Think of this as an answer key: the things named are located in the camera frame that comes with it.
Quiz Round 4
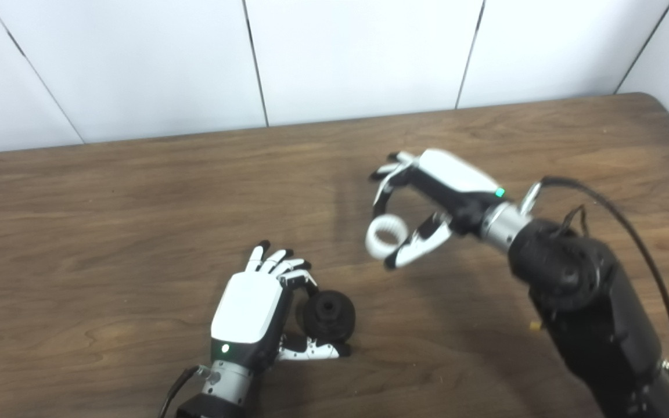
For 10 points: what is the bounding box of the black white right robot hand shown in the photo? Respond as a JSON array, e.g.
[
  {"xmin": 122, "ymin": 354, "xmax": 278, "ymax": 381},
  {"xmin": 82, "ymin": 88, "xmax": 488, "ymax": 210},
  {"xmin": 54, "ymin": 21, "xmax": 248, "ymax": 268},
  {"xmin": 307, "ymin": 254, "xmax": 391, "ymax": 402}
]
[{"xmin": 368, "ymin": 149, "xmax": 509, "ymax": 270}]

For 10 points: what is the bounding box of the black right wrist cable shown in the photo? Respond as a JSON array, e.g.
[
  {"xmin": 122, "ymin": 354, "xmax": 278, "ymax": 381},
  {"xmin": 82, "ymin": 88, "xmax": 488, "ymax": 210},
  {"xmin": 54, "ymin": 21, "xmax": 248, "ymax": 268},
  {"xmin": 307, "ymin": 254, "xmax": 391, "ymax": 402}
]
[{"xmin": 541, "ymin": 176, "xmax": 669, "ymax": 418}]

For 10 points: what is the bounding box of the white plastic ring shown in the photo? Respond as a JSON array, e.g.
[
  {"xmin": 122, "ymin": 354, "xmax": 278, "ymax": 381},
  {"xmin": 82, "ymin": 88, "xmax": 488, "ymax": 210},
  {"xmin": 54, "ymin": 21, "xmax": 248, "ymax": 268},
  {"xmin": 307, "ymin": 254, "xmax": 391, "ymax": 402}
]
[{"xmin": 365, "ymin": 214, "xmax": 409, "ymax": 260}]

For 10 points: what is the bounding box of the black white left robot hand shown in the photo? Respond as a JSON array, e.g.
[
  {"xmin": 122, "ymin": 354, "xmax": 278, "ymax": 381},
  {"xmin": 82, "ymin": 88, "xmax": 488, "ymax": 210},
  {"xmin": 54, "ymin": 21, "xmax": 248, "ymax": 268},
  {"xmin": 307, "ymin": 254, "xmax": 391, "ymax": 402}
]
[{"xmin": 211, "ymin": 240, "xmax": 351, "ymax": 372}]

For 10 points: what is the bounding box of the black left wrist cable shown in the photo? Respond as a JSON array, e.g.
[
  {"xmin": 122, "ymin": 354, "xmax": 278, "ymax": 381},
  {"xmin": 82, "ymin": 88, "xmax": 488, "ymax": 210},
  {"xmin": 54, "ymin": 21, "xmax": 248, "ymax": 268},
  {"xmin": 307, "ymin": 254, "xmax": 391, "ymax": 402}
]
[{"xmin": 159, "ymin": 366, "xmax": 203, "ymax": 418}]

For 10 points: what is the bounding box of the round black plastic part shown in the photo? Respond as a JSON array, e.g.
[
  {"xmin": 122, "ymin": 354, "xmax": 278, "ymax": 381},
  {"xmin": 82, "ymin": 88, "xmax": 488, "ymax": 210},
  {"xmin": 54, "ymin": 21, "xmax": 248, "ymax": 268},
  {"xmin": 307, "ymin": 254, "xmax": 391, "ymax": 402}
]
[{"xmin": 301, "ymin": 291, "xmax": 356, "ymax": 343}]

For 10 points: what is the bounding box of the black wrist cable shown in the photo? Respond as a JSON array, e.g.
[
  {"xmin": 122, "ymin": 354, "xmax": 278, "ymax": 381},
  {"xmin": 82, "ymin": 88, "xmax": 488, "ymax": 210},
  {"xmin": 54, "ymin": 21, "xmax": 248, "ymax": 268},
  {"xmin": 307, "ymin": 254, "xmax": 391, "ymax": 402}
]
[
  {"xmin": 159, "ymin": 366, "xmax": 203, "ymax": 418},
  {"xmin": 541, "ymin": 176, "xmax": 669, "ymax": 418}
]

